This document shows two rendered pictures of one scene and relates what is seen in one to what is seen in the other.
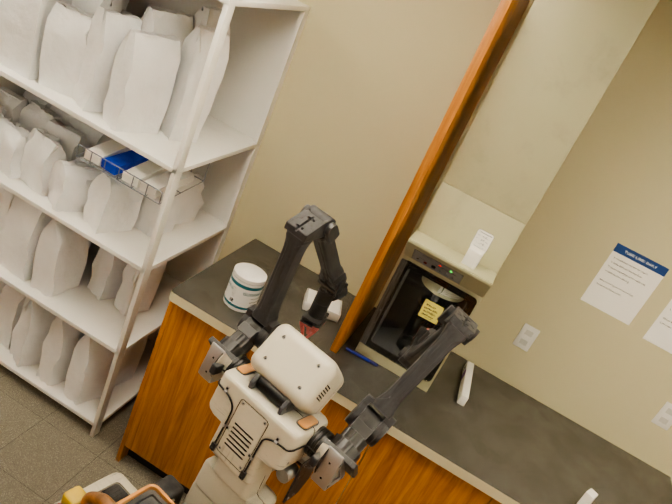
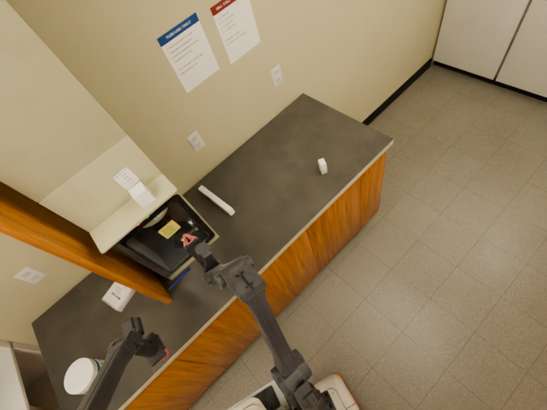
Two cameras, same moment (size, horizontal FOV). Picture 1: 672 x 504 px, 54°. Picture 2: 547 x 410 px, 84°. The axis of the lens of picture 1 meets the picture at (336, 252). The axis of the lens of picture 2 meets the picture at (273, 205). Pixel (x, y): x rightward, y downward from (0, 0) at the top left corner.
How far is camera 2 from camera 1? 133 cm
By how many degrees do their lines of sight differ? 40
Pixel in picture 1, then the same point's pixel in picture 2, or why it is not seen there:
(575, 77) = not seen: outside the picture
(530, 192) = (92, 118)
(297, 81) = not seen: outside the picture
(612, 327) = (216, 80)
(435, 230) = (97, 216)
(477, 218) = (100, 176)
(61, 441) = not seen: outside the picture
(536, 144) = (24, 87)
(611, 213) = (127, 28)
